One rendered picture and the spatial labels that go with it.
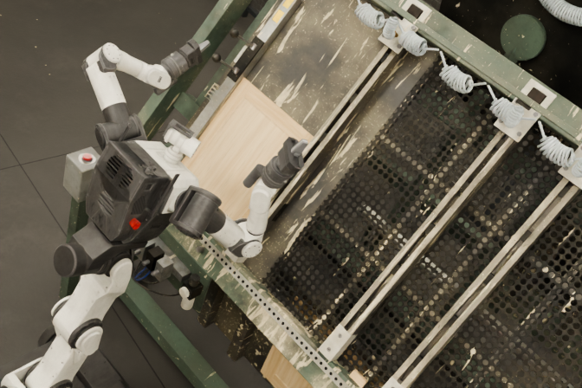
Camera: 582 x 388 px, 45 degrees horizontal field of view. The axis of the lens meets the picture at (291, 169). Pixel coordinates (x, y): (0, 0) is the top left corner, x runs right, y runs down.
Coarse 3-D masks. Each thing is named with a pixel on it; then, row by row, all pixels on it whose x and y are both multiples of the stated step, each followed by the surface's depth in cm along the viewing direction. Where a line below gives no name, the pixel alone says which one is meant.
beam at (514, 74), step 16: (368, 0) 264; (400, 0) 250; (432, 16) 244; (416, 32) 249; (448, 32) 241; (464, 32) 239; (464, 48) 238; (480, 48) 236; (464, 64) 237; (496, 64) 233; (512, 64) 230; (480, 80) 243; (512, 80) 230; (528, 80) 227; (512, 96) 229; (560, 96) 223; (560, 112) 222; (576, 112) 220; (576, 128) 219; (576, 144) 219
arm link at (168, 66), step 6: (162, 60) 272; (168, 60) 270; (156, 66) 271; (162, 66) 271; (168, 66) 269; (174, 66) 270; (168, 72) 270; (174, 72) 270; (174, 78) 273; (174, 84) 276; (156, 90) 272; (162, 90) 273
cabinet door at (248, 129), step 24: (240, 96) 283; (264, 96) 278; (216, 120) 287; (240, 120) 282; (264, 120) 277; (288, 120) 272; (216, 144) 285; (240, 144) 281; (264, 144) 276; (192, 168) 289; (216, 168) 284; (240, 168) 279; (216, 192) 282; (240, 192) 278; (240, 216) 276
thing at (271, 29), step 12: (300, 0) 277; (276, 12) 279; (288, 12) 277; (276, 24) 278; (264, 36) 279; (264, 48) 282; (252, 60) 281; (228, 84) 284; (216, 96) 286; (228, 96) 285; (204, 108) 287; (216, 108) 285; (204, 120) 286
